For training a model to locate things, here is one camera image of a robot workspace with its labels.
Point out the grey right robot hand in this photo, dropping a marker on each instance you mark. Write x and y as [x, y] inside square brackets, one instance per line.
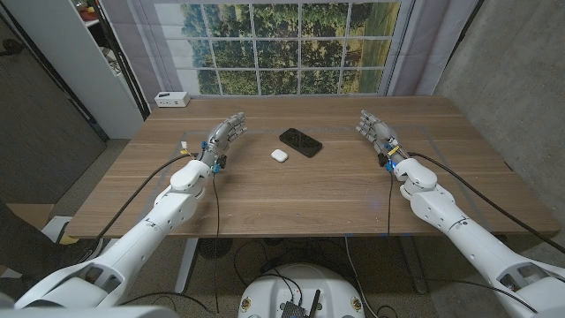
[381, 134]

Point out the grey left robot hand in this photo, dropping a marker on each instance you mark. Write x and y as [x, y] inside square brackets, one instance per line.
[218, 139]

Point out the white airpods case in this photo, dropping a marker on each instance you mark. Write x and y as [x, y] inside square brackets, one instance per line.
[279, 155]

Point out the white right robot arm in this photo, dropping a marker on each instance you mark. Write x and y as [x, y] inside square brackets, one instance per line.
[441, 207]

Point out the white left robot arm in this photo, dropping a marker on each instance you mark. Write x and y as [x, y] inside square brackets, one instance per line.
[167, 212]

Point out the white power strip box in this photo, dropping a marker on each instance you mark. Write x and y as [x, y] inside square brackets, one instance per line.
[172, 100]

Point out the black smartphone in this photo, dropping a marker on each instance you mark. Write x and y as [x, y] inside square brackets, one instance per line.
[300, 142]

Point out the round black floor fan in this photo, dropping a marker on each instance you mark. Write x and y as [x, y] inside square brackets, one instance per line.
[214, 247]

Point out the printed window backdrop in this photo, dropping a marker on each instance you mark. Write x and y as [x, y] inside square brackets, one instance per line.
[282, 44]

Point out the black backdrop stand poles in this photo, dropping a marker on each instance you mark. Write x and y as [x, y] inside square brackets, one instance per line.
[119, 62]

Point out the white table leg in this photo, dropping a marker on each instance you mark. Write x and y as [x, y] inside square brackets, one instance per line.
[186, 265]

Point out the grey table leg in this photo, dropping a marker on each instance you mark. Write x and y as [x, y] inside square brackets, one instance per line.
[412, 265]

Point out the white robot torso base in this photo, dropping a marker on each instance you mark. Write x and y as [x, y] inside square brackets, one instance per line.
[300, 291]

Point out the white cabinet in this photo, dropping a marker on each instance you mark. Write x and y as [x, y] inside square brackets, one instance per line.
[66, 53]

